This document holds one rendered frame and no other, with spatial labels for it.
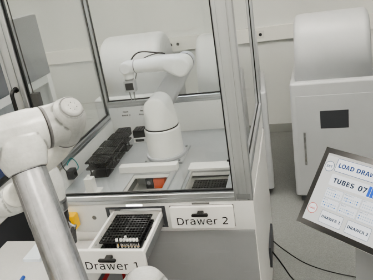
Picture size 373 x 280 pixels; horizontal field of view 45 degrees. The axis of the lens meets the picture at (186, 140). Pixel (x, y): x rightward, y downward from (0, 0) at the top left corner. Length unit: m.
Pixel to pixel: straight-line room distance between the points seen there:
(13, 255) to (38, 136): 1.14
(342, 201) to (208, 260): 0.76
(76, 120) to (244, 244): 1.07
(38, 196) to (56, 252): 0.16
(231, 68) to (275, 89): 3.36
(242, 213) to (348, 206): 0.52
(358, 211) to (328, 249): 1.62
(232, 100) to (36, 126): 0.81
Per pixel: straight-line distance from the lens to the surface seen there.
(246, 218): 2.05
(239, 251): 2.15
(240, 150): 1.90
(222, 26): 1.76
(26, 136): 1.34
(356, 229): 1.69
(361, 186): 1.72
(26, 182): 1.34
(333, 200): 1.75
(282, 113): 5.21
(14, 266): 2.31
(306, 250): 3.30
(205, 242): 2.15
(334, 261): 3.20
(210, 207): 2.02
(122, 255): 1.86
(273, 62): 5.05
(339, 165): 1.78
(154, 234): 2.01
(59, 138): 1.39
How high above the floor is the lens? 1.93
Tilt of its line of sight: 21 degrees down
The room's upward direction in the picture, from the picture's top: 9 degrees counter-clockwise
